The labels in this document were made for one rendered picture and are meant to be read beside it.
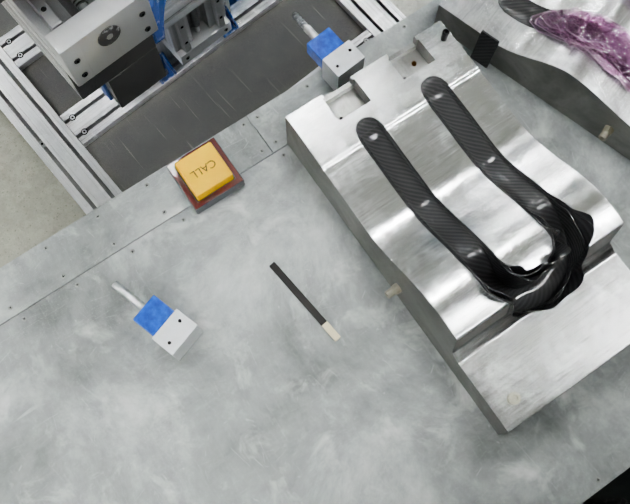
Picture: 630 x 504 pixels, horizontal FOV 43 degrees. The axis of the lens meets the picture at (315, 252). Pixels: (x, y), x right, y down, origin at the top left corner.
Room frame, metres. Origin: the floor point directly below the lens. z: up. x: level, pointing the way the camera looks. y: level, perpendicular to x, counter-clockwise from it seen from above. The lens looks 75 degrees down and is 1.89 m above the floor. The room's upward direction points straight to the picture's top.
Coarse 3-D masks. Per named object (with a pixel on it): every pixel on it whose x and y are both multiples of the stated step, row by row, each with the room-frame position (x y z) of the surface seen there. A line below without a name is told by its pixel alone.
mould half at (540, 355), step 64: (384, 64) 0.54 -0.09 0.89; (448, 64) 0.54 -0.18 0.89; (320, 128) 0.44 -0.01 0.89; (512, 128) 0.45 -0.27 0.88; (384, 192) 0.36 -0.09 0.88; (448, 192) 0.36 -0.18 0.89; (576, 192) 0.34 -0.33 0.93; (384, 256) 0.27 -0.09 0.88; (448, 256) 0.26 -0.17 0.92; (512, 256) 0.26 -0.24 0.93; (448, 320) 0.18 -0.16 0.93; (512, 320) 0.19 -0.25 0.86; (576, 320) 0.19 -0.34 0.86; (512, 384) 0.11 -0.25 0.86
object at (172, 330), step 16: (112, 288) 0.24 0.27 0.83; (144, 304) 0.21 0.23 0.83; (160, 304) 0.21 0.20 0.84; (144, 320) 0.19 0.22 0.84; (160, 320) 0.19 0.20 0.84; (176, 320) 0.19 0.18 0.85; (160, 336) 0.17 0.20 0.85; (176, 336) 0.17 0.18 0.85; (192, 336) 0.17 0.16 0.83; (176, 352) 0.15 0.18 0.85
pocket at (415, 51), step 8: (416, 40) 0.58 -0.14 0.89; (408, 48) 0.57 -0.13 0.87; (416, 48) 0.58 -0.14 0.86; (424, 48) 0.57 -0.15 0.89; (392, 56) 0.56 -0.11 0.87; (400, 56) 0.56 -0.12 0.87; (408, 56) 0.57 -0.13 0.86; (416, 56) 0.57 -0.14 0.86; (424, 56) 0.56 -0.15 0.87; (432, 56) 0.55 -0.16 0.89; (392, 64) 0.55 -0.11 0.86; (400, 64) 0.55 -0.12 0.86; (408, 64) 0.55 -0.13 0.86; (416, 64) 0.55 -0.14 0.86; (424, 64) 0.55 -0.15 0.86; (400, 72) 0.54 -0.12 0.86; (408, 72) 0.54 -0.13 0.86
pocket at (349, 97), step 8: (352, 80) 0.52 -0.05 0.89; (344, 88) 0.51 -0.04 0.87; (352, 88) 0.52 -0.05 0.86; (360, 88) 0.50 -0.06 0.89; (328, 96) 0.50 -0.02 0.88; (336, 96) 0.50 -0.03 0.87; (344, 96) 0.50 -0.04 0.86; (352, 96) 0.50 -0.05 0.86; (360, 96) 0.50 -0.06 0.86; (328, 104) 0.49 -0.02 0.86; (336, 104) 0.49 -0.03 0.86; (344, 104) 0.49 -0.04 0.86; (352, 104) 0.49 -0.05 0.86; (360, 104) 0.49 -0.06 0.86; (336, 112) 0.48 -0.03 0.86; (344, 112) 0.48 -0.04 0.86
